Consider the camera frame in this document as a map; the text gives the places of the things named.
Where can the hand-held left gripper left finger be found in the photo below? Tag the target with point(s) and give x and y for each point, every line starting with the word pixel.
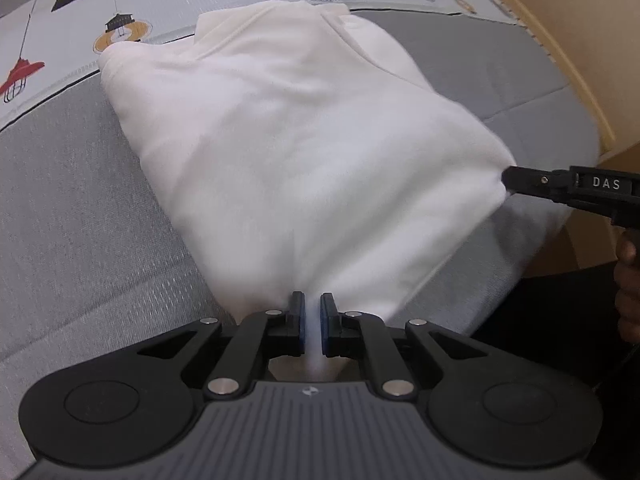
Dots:
pixel 301 320

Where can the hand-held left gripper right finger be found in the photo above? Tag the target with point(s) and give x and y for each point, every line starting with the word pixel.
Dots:
pixel 325 322

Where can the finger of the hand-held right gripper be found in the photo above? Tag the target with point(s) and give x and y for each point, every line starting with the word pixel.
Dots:
pixel 530 180

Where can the white garment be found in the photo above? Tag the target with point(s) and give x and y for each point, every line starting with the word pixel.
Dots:
pixel 310 150

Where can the person's right hand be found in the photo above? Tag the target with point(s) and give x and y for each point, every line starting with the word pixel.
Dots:
pixel 630 280

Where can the printed grey-bordered bed blanket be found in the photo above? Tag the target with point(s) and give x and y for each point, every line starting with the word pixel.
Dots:
pixel 60 200

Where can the light wooden bed frame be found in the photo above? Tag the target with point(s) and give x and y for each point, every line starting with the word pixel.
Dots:
pixel 575 85

